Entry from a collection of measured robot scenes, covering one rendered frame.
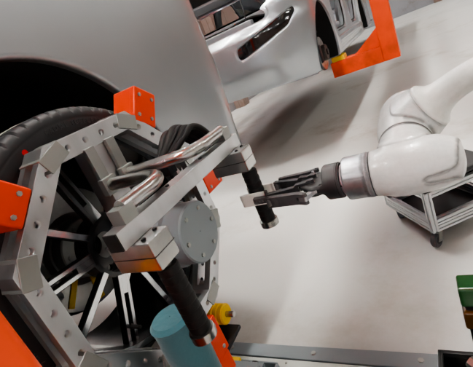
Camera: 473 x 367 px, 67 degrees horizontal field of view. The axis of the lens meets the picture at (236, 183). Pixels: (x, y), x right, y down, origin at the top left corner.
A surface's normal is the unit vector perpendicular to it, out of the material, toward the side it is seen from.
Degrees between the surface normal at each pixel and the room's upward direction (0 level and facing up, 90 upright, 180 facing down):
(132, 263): 90
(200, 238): 90
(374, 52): 90
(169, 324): 0
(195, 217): 90
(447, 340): 0
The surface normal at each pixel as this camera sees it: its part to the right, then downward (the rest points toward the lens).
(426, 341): -0.37, -0.87
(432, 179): -0.15, 0.62
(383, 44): -0.39, 0.45
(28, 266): 0.84, -0.18
